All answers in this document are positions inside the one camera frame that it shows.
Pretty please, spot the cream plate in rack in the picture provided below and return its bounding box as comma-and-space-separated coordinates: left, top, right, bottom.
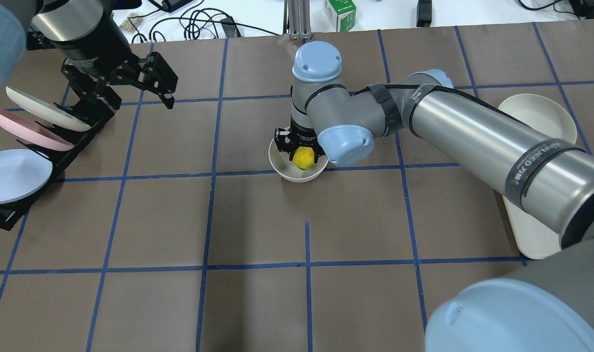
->
6, 86, 91, 132

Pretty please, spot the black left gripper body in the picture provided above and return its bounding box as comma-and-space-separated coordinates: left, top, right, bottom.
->
53, 29, 141, 89

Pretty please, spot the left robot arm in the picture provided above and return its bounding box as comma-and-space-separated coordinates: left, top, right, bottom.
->
0, 0, 178, 110

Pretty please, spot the cream rectangular tray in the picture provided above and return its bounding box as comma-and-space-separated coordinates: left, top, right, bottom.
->
493, 190, 561, 260

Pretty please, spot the green white carton box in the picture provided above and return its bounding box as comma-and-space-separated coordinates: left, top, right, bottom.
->
322, 0, 357, 33

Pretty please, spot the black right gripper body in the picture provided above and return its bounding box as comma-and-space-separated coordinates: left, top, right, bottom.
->
288, 116, 324, 152

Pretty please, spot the light blue plate in rack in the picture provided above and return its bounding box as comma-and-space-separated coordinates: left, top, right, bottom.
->
0, 149, 53, 204

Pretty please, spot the pink plate in rack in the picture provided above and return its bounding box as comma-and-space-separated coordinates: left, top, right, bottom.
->
0, 108, 74, 152

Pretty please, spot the aluminium frame post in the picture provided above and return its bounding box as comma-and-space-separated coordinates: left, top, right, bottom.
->
283, 0, 311, 40

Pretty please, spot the white ceramic bowl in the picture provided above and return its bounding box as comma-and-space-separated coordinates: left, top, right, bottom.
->
268, 136, 329, 183

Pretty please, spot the cream round plate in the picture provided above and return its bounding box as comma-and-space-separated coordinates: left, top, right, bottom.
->
498, 93, 577, 144

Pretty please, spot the black power adapter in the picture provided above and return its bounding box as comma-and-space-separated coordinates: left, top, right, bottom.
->
159, 0, 192, 13

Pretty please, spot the black plate rack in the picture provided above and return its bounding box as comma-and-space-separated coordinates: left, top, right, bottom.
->
0, 102, 115, 230

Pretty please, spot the black device on desk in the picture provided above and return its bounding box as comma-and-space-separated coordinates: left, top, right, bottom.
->
416, 0, 433, 27

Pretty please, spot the yellow lemon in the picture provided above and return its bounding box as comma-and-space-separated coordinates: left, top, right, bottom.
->
292, 146, 316, 170

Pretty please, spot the black tangled cable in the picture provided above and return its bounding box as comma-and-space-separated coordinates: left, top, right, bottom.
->
126, 0, 280, 44

